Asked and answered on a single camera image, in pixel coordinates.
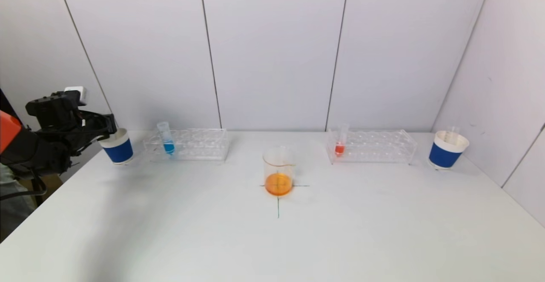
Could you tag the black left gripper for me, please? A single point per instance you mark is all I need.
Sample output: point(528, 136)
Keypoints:
point(106, 125)

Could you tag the yellow pigment test tube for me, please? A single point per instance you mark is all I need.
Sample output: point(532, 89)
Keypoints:
point(452, 132)

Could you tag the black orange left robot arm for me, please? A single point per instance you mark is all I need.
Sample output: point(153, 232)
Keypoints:
point(38, 150)

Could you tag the blue pigment test tube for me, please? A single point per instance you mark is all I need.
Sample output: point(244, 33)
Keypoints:
point(168, 147)

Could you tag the clear acrylic test tube rack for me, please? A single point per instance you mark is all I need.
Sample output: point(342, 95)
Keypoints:
point(200, 146)
point(374, 146)

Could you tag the clear glass beaker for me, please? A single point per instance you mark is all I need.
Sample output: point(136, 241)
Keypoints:
point(279, 185)

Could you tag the red pigment test tube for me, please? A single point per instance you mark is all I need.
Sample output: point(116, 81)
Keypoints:
point(339, 149)

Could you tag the blue white paper cup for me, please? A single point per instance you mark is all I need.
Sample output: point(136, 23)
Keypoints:
point(443, 156)
point(120, 151)

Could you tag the person in grey clothing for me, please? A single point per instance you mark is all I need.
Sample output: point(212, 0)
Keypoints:
point(10, 214)

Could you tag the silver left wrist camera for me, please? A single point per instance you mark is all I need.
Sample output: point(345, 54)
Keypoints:
point(76, 91)

